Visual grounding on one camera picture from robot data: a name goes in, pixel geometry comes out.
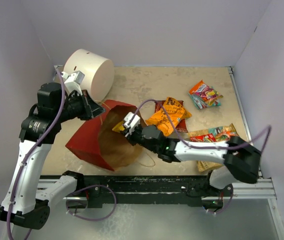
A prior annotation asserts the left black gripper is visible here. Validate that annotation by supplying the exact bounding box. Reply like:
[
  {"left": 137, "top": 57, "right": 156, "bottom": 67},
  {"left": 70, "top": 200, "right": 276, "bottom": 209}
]
[{"left": 55, "top": 89, "right": 106, "bottom": 123}]

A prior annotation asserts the small yellow packet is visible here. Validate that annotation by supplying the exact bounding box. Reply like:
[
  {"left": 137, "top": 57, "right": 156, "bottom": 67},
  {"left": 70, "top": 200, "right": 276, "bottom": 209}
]
[{"left": 112, "top": 120, "right": 125, "bottom": 133}]

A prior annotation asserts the orange yellow snack bag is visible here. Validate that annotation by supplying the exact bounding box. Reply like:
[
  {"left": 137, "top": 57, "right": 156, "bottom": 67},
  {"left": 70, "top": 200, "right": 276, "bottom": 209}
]
[{"left": 145, "top": 97, "right": 192, "bottom": 137}]

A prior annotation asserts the red paper bag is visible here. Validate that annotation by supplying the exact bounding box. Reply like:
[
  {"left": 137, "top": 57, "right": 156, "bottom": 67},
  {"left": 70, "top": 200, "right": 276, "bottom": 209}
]
[{"left": 65, "top": 99, "right": 143, "bottom": 172}]

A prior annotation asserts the red Doritos bag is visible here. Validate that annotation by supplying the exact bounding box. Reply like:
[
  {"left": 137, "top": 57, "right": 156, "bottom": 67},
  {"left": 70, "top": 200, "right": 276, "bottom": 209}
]
[{"left": 154, "top": 100, "right": 188, "bottom": 133}]

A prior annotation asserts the gold chips bag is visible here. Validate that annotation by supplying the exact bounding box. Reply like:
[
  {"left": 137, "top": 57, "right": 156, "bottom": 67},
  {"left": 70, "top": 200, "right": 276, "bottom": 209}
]
[{"left": 188, "top": 126, "right": 224, "bottom": 173}]

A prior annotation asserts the red snack packet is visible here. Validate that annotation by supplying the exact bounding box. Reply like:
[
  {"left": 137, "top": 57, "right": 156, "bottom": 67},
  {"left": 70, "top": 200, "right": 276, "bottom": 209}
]
[{"left": 190, "top": 133, "right": 216, "bottom": 143}]

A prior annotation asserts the teal candy packet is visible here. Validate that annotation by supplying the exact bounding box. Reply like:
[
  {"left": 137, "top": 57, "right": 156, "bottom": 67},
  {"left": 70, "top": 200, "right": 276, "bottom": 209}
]
[{"left": 188, "top": 93, "right": 221, "bottom": 110}]

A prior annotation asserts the orange Fox's candy bag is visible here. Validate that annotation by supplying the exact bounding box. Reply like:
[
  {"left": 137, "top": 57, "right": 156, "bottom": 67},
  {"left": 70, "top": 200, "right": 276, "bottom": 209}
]
[{"left": 188, "top": 80, "right": 214, "bottom": 101}]

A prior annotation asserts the colourful candy packet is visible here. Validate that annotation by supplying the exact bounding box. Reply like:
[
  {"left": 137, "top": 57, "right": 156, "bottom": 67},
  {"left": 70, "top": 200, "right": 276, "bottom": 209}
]
[{"left": 204, "top": 90, "right": 224, "bottom": 106}]

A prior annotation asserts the orange small snack packet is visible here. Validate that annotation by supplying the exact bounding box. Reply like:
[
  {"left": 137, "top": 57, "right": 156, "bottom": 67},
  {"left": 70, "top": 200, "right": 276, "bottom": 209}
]
[{"left": 216, "top": 123, "right": 239, "bottom": 141}]

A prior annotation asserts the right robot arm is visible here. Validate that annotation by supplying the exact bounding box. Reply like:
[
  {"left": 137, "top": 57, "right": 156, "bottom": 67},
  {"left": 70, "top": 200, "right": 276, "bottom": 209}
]
[{"left": 121, "top": 124, "right": 261, "bottom": 196}]

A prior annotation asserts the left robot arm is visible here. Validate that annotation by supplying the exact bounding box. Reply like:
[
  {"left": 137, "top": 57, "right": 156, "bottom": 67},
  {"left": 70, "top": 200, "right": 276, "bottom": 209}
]
[{"left": 0, "top": 82, "right": 106, "bottom": 230}]

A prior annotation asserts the white cylinder container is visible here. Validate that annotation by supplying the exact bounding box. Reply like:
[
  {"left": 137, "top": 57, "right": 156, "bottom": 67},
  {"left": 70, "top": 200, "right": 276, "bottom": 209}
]
[{"left": 63, "top": 49, "right": 115, "bottom": 101}]

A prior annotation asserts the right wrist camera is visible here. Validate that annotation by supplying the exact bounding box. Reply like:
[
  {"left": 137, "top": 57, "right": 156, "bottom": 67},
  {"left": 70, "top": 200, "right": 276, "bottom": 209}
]
[{"left": 123, "top": 112, "right": 141, "bottom": 132}]

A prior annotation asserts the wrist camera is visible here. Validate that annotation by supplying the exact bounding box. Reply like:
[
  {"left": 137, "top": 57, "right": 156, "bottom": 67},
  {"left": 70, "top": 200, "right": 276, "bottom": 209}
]
[
  {"left": 61, "top": 71, "right": 85, "bottom": 96},
  {"left": 123, "top": 112, "right": 141, "bottom": 132}
]

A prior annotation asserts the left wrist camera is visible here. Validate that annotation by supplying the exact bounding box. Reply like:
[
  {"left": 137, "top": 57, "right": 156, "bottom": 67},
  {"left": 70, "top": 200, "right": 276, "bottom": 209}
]
[{"left": 61, "top": 71, "right": 85, "bottom": 96}]

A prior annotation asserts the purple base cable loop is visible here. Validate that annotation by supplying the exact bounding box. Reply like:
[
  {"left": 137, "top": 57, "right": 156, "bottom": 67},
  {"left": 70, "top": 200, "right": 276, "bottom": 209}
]
[{"left": 65, "top": 184, "right": 118, "bottom": 222}]

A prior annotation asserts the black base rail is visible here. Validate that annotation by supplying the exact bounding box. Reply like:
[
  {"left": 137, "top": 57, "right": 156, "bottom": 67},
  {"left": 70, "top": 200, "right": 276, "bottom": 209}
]
[{"left": 67, "top": 175, "right": 233, "bottom": 209}]

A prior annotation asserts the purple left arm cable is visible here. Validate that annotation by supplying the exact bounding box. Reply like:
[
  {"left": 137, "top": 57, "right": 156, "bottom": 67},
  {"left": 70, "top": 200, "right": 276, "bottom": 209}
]
[{"left": 5, "top": 67, "right": 66, "bottom": 240}]

